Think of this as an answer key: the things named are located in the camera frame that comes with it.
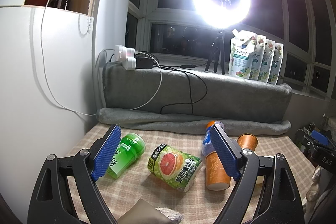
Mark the orange paper cup far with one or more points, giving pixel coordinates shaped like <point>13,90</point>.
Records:
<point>247,141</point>

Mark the white power strip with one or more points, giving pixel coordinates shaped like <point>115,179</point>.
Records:
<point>126,56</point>

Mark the orange paper cup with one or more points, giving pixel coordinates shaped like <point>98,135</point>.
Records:
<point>216,177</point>
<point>247,141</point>

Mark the black tripod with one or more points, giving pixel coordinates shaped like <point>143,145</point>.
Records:
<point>217,54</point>

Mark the green plastic cup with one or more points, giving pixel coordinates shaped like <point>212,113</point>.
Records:
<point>130,148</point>

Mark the grapefruit print cup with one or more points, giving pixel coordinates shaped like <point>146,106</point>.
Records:
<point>176,168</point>

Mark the grey blanket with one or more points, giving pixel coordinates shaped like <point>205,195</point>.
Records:
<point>183,101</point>

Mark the dark glass bottle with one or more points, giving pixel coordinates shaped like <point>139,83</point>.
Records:
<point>65,4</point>

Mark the white cabinet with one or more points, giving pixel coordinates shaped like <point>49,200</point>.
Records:
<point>47,97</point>

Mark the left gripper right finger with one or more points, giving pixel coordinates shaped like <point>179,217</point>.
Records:
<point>279,200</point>

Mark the orange paper cup near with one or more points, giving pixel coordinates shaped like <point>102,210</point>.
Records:
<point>216,177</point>

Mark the blue label plastic bottle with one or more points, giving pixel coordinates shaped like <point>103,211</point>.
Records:
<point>207,146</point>

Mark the refill pouch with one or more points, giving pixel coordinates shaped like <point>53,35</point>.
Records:
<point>267,60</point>
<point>276,64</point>
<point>243,44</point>
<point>257,57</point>

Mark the checkered tablecloth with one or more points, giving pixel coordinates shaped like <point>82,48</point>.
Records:
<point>198,204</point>

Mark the ring light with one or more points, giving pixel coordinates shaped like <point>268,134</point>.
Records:
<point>221,14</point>

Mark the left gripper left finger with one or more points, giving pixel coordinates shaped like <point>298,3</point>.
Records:
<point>51,200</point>

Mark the black power adapter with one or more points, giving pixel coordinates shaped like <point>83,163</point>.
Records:
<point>143,62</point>

